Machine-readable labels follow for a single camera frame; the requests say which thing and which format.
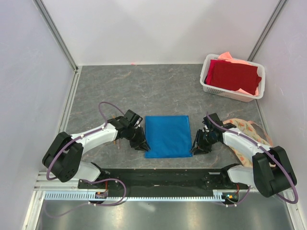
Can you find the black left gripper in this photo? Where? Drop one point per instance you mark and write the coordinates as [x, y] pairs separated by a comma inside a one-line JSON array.
[[141, 139]]

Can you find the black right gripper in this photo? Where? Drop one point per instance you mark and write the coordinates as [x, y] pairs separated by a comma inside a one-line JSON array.
[[200, 148]]

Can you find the blue cloth napkin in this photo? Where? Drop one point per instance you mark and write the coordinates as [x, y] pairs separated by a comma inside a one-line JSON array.
[[168, 137]]

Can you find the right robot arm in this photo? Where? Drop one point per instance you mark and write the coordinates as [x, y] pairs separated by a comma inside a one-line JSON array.
[[271, 172]]

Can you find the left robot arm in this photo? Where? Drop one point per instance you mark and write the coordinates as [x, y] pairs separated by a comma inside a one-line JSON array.
[[63, 159]]

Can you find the floral oval placemat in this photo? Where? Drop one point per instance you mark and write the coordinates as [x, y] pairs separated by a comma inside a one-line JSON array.
[[252, 130]]

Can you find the white plastic basket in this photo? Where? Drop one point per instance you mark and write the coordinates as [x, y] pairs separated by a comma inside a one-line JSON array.
[[231, 94]]

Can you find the red cloth in basket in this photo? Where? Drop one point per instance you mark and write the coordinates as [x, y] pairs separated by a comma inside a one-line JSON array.
[[233, 77]]

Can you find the salmon cloth in basket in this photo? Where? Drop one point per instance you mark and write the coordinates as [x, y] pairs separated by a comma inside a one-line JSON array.
[[228, 58]]

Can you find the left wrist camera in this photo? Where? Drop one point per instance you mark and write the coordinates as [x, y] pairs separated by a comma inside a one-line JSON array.
[[133, 118]]

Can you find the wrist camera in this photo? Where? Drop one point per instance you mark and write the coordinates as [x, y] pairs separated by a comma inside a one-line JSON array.
[[133, 118], [212, 121]]

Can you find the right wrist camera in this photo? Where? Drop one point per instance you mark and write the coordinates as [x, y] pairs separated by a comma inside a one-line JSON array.
[[212, 121]]

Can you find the slotted cable duct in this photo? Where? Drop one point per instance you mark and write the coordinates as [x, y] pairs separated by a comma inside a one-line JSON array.
[[95, 196]]

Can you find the left aluminium corner post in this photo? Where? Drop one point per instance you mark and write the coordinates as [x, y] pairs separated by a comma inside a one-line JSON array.
[[55, 32]]

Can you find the aluminium corner post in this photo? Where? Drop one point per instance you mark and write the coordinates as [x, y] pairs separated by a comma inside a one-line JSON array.
[[267, 28], [55, 32]]

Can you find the right aluminium corner post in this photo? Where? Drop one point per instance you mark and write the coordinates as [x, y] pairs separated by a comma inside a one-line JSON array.
[[267, 28]]

